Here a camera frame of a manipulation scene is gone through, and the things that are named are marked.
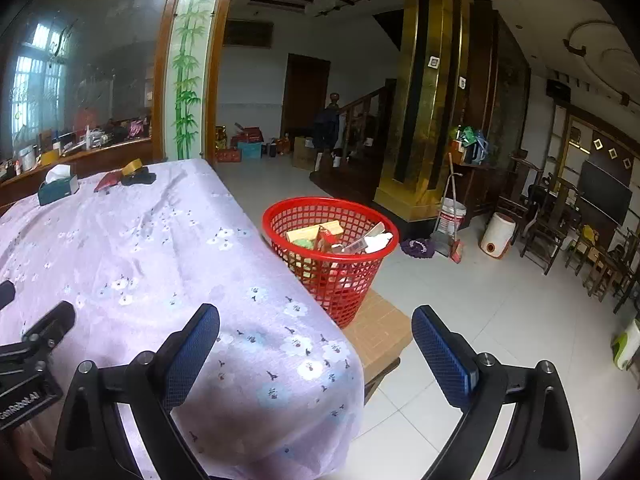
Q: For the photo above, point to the green towel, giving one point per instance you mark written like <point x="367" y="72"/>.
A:
<point x="302" y="244"/>

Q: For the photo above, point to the long white medicine box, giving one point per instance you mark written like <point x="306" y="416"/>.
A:
<point x="362" y="242"/>

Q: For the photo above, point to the wooden staircase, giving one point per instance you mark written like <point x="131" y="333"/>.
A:
<point x="360" y="180"/>

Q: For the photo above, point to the white bucket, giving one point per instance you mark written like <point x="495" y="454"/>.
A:
<point x="452" y="217"/>

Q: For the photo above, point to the flat red packet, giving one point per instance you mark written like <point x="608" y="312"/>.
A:
<point x="107" y="180"/>

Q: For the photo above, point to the red plastic basket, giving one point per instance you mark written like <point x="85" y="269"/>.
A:
<point x="345" y="280"/>

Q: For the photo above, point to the wooden sideboard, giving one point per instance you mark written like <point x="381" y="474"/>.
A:
<point x="100" y="157"/>

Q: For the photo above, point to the wooden door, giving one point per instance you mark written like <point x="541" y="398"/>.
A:
<point x="305" y="95"/>

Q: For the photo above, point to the white round appliance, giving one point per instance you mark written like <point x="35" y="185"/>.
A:
<point x="497" y="235"/>

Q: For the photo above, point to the ceiling lamp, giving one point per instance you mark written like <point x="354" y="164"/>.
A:
<point x="325" y="4"/>

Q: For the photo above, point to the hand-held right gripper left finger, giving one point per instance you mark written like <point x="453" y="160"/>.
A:
<point x="192" y="355"/>

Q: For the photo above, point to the grey dustpan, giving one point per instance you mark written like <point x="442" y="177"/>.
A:
<point x="440" y="242"/>

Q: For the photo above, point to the bamboo wall painting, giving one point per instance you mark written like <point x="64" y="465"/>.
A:
<point x="187" y="85"/>

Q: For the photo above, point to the orange box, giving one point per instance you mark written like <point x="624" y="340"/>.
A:
<point x="302" y="233"/>

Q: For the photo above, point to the framed wall picture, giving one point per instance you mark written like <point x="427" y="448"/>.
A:
<point x="247" y="34"/>

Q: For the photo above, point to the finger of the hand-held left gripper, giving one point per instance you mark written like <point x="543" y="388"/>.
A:
<point x="50" y="324"/>
<point x="5" y="293"/>

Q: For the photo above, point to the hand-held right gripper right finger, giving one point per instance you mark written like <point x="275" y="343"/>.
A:
<point x="442" y="355"/>

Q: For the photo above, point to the small wooden chair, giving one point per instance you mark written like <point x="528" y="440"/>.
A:
<point x="607" y="267"/>

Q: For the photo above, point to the black wall speaker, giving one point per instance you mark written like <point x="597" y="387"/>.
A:
<point x="557" y="89"/>

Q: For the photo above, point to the brown cardboard box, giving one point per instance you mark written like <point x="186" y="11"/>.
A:
<point x="380" y="335"/>

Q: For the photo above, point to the black television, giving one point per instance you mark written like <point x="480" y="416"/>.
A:
<point x="605" y="192"/>

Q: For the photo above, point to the black device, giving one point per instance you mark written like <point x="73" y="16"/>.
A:
<point x="140" y="178"/>

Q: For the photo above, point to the purple floral tablecloth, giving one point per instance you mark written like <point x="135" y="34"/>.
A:
<point x="150" y="240"/>

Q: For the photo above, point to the yellow tape roll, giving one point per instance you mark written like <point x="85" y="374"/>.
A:
<point x="134" y="165"/>

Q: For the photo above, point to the dark wooden chair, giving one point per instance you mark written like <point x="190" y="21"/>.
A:
<point x="545" y="232"/>
<point x="510" y="205"/>

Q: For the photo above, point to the golden pillar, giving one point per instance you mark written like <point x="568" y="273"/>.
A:
<point x="440" y="110"/>

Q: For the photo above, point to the teal tissue box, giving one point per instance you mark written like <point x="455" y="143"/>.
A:
<point x="60" y="190"/>

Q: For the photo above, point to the dark hanging jacket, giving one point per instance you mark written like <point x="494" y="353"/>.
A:
<point x="327" y="127"/>

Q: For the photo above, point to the purple cloth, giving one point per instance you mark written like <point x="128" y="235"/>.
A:
<point x="417" y="248"/>

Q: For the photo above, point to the green plastic bag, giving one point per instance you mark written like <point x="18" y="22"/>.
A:
<point x="467" y="137"/>

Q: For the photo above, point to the red broom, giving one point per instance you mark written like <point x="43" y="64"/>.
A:
<point x="456" y="250"/>

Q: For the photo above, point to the green white plastic container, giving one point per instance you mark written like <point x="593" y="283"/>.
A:
<point x="627" y="345"/>

